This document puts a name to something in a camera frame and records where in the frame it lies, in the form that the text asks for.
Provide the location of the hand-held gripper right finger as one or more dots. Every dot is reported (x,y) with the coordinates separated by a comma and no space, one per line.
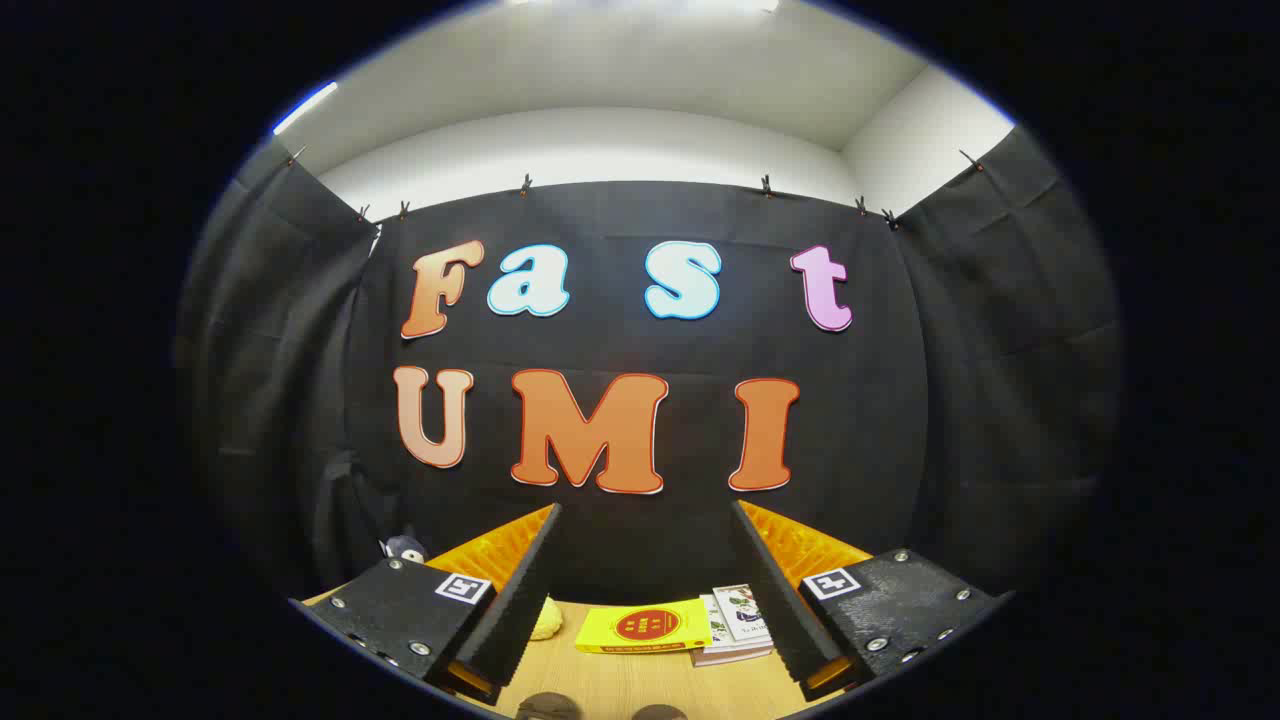
(780,600)

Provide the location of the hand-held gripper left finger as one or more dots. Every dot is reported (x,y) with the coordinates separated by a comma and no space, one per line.
(520,600)

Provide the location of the brown fleece shoe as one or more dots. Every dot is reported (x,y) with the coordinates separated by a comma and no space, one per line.
(660,713)
(548,708)

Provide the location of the yellow round plush cushion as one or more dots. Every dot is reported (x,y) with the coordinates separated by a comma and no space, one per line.
(548,620)

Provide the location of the white illustrated book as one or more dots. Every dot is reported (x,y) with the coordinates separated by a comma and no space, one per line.
(742,612)

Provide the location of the brown cover book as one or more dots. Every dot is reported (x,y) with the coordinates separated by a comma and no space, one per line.
(730,655)

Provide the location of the penguin plush toy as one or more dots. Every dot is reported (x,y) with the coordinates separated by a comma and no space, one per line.
(405,548)

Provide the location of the yellow book red circle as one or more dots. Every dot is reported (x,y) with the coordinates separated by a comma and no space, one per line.
(645,627)

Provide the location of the row of black clips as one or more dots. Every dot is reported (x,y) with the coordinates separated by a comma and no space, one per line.
(766,185)

